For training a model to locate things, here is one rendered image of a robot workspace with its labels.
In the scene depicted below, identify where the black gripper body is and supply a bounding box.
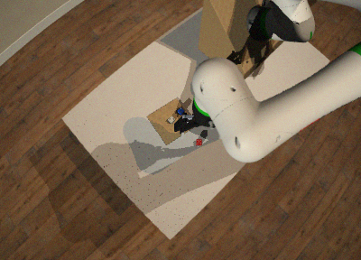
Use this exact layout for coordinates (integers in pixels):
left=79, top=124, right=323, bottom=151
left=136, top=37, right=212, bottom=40
left=192, top=116, right=210, bottom=127

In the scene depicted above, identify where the brown textured mat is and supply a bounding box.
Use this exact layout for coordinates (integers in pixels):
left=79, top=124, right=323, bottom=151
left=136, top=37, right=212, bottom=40
left=148, top=98, right=188, bottom=145

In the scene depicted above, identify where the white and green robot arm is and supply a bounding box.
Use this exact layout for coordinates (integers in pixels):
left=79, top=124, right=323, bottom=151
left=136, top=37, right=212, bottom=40
left=192, top=0, right=361, bottom=163

